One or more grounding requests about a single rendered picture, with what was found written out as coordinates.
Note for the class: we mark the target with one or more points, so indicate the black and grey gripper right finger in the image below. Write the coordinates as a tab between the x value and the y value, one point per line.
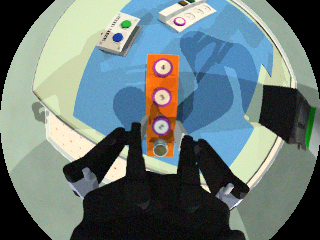
221	181

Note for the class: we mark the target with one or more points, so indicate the orange tube rack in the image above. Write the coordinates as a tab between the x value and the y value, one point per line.
152	83

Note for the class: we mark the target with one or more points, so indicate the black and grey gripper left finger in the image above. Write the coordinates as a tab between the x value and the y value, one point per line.
83	173

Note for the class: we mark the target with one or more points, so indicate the blue flat mat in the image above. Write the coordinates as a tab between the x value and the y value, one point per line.
220	59

